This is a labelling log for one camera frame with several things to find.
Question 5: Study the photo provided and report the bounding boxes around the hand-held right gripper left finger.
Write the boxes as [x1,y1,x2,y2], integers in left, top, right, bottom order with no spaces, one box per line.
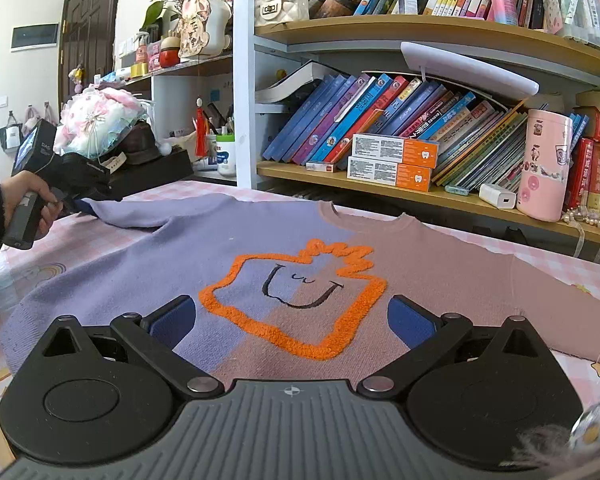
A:
[40,296,226,401]

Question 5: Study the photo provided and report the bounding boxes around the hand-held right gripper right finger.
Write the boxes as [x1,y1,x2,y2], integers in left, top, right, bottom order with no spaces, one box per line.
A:
[356,296,551,401]

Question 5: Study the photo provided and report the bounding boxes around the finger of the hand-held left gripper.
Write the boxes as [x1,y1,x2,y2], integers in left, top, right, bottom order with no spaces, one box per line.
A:
[60,196,106,222]

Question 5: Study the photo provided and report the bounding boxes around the purple and pink sweater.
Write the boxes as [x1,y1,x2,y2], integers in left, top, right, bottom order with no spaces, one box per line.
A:
[0,192,600,386]

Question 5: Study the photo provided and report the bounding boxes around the person's left hand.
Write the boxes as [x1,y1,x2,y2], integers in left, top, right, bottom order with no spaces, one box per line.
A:
[1,170,65,242]

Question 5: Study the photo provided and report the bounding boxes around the pink and white flower bouquet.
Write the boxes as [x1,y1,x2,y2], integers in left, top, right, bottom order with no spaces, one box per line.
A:
[54,87,149,157]

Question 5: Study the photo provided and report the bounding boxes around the hanging tote bag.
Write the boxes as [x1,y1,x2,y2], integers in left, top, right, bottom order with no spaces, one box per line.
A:
[0,110,25,151]

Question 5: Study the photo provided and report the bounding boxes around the brown hat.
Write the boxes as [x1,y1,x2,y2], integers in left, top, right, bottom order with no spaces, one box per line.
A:
[116,119,162,166]

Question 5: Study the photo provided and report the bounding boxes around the black flat box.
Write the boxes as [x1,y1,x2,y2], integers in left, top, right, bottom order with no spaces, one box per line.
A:
[105,150,195,187]

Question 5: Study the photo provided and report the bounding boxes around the white side shelf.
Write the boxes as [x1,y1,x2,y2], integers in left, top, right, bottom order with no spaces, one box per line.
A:
[114,51,237,183]

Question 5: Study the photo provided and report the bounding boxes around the red tassel ornament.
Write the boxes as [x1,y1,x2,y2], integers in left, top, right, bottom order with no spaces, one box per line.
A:
[195,97,209,159]

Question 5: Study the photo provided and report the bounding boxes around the dark wooden door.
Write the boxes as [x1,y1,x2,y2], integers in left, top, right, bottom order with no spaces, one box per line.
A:
[59,0,124,112]

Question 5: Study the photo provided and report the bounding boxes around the small red round doll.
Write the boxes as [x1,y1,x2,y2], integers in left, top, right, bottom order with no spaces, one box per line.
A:
[160,36,180,67]

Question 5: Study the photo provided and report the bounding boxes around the white green-lid jar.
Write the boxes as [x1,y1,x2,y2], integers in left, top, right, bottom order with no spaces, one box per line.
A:
[215,134,237,177]

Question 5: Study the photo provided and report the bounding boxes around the orange and white toothpaste box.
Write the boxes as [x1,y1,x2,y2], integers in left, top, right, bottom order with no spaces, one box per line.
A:
[352,133,440,169]
[347,156,433,192]

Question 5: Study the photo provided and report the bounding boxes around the white power adapter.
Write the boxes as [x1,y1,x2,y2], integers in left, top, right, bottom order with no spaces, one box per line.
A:
[479,183,519,209]

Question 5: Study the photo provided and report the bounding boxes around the cartoon figure ornament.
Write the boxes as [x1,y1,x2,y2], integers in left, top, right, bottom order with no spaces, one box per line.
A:
[178,0,234,59]

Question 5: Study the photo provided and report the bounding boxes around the pink stickered tumbler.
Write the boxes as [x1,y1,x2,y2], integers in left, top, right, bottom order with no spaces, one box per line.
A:
[516,108,573,223]

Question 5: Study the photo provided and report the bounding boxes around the row of leaning books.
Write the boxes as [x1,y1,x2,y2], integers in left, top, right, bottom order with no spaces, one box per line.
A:
[262,74,530,192]

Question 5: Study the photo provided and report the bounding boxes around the thick white open book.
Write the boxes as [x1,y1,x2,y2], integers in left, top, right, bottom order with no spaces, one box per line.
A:
[254,60,352,106]

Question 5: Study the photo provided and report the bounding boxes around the row of red hardcover books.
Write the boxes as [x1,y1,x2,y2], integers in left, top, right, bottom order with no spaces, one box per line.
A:
[565,107,600,215]

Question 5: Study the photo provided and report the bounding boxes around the white flat desk lamp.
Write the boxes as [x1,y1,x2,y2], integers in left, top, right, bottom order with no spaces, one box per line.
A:
[400,41,540,97]

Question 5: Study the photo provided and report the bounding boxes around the wooden bookshelf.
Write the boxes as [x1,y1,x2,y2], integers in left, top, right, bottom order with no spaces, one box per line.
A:
[232,0,600,266]

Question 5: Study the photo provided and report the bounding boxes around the wall electrical panel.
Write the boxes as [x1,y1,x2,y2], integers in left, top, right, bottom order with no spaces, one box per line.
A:
[10,23,60,52]

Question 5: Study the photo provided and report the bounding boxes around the pearl bead string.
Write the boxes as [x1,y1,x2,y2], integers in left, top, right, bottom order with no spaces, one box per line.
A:
[561,204,600,263]

